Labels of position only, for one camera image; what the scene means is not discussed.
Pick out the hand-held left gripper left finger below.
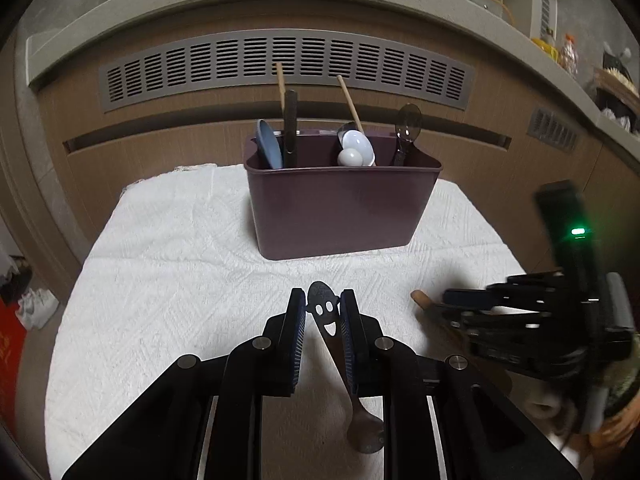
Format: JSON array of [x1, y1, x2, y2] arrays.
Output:
[[61, 286, 308, 480]]

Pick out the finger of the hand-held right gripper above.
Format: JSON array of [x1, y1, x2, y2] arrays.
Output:
[[425, 309, 592, 377], [442, 269, 569, 314]]

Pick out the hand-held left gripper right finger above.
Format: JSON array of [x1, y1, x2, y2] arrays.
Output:
[[340, 289, 584, 480]]

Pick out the metal spoon smiley handle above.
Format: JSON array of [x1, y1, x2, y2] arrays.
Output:
[[306, 281, 386, 454]]

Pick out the purple plastic bin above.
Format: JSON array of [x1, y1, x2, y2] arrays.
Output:
[[244, 130, 443, 262]]

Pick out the translucent spoon black handle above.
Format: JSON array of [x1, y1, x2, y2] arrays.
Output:
[[392, 103, 423, 167]]

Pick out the blue plastic rice spoon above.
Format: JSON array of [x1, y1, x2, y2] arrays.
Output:
[[256, 119, 285, 170]]

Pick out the dark translucent spoon long handle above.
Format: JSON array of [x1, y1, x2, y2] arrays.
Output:
[[283, 90, 299, 167]]

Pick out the wooden chopstick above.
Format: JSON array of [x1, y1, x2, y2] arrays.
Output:
[[275, 62, 287, 136], [336, 75, 366, 133]]

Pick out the person's right forearm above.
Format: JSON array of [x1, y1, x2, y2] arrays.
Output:
[[587, 355, 640, 466]]

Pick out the small grey vent grille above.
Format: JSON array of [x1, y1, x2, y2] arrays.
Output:
[[526, 106, 580, 153]]

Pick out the white textured towel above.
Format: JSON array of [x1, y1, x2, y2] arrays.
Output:
[[44, 162, 531, 480]]

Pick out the beige woven basket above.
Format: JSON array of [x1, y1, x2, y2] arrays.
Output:
[[594, 40, 640, 133]]

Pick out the orange capped bottle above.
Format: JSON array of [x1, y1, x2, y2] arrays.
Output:
[[559, 34, 581, 78]]

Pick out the wooden cabinet front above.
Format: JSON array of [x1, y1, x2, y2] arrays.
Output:
[[15, 10, 640, 311]]

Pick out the white sneaker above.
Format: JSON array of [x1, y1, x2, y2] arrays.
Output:
[[15, 287, 60, 331]]

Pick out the large grey vent grille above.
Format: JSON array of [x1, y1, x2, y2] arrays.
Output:
[[97, 29, 475, 113]]

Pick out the dark shoes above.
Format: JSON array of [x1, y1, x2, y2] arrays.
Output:
[[0, 255, 31, 301]]

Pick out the red doormat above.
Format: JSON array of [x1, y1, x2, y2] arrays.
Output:
[[0, 300, 26, 441]]

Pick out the speckled stone counter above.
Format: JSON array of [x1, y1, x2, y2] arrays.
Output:
[[25, 0, 640, 141]]

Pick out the white slatted wall panel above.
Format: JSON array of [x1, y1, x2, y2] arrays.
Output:
[[530, 0, 558, 41]]

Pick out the glass pot with yellow handle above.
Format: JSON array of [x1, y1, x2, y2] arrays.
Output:
[[457, 0, 516, 23]]

